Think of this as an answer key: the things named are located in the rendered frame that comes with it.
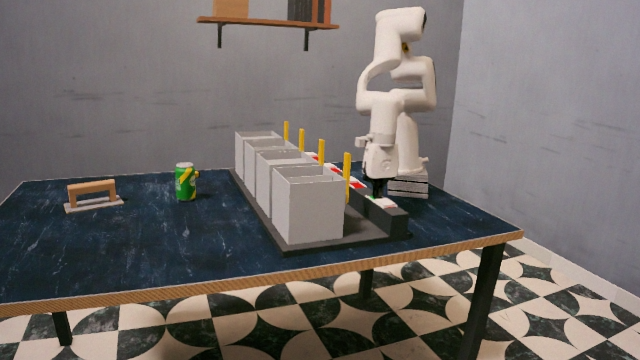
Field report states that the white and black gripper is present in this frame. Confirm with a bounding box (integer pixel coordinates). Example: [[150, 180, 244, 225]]
[[362, 141, 399, 199]]

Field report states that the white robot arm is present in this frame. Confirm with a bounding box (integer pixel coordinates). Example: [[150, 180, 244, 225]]
[[355, 7, 436, 174]]

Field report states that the green drink can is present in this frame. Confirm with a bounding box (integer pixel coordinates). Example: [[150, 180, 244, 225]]
[[175, 163, 196, 202]]

